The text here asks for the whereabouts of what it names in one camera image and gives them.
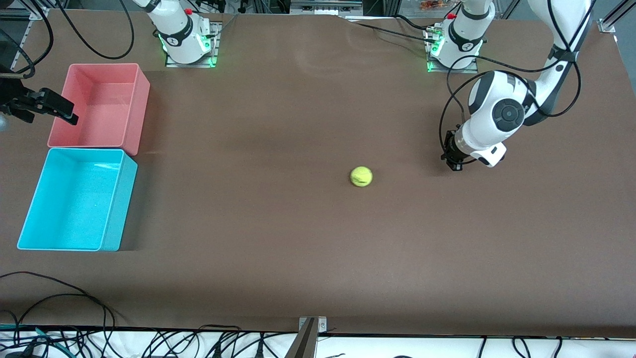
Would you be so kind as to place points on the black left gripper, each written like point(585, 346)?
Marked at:
point(451, 149)

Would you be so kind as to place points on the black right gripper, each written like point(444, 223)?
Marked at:
point(11, 94)

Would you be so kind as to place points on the yellow-green tennis ball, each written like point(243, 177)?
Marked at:
point(361, 176)

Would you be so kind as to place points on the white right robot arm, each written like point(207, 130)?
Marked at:
point(181, 40)

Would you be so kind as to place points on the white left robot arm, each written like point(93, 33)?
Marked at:
point(484, 99)

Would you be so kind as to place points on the pink plastic bin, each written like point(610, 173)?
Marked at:
point(107, 114)

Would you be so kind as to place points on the blue plastic bin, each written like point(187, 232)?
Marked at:
point(69, 209)

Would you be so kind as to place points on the brown table cover mat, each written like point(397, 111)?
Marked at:
point(318, 238)

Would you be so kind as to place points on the orange items behind table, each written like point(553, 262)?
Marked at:
point(432, 5)

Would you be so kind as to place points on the grey metal pole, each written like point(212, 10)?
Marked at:
point(305, 343)

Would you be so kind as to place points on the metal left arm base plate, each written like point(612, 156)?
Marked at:
point(472, 70)

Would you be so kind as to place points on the aluminium corner bracket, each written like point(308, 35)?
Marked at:
point(39, 12)
point(606, 26)

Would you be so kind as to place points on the aluminium frame rail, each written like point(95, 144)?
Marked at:
point(325, 6)

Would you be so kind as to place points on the small metal clamp bracket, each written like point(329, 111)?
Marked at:
point(323, 325)

